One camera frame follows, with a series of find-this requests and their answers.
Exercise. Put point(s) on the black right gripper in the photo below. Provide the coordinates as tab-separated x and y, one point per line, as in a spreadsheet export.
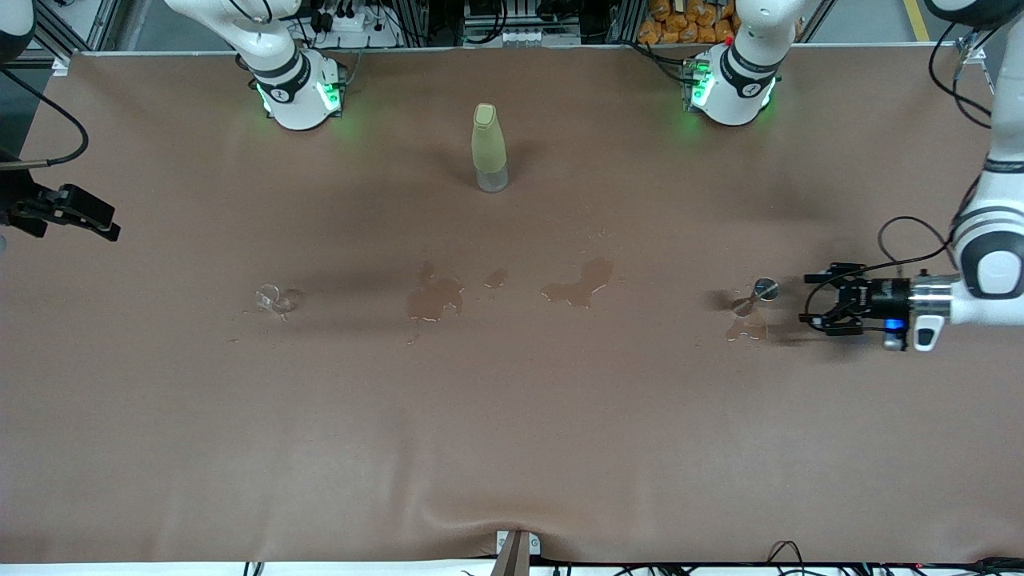
18	204

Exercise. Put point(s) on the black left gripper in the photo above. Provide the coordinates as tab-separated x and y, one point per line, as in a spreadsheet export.
886	298

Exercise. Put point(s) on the steel double cone jigger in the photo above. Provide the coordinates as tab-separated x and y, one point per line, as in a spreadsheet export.
765	289

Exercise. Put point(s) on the clear glass measuring cup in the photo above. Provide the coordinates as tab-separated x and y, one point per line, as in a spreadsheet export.
270	298

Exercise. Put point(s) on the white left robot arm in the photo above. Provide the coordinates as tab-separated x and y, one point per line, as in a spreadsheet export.
992	272

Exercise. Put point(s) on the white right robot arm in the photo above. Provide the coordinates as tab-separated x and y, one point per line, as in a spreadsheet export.
288	88

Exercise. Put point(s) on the orange snack packets pile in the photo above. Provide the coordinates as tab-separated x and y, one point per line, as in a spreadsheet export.
680	24

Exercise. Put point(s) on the white power strip with plugs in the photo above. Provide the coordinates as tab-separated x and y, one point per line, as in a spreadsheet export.
352	22

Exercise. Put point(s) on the small brown liquid puddle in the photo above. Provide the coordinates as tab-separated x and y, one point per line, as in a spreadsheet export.
496	278

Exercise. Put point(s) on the brown table mat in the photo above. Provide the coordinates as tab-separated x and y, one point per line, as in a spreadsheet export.
512	440

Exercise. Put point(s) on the large brown liquid puddle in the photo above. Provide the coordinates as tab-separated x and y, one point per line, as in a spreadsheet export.
436	302

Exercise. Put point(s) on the yellow-green bottle with clear base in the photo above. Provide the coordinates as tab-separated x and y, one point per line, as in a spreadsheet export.
489	144

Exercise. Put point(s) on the aluminium frame profile structure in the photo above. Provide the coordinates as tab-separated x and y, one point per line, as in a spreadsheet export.
80	28
972	52

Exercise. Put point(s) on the metal table clamp bracket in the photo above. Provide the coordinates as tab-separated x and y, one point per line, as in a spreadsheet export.
518	552

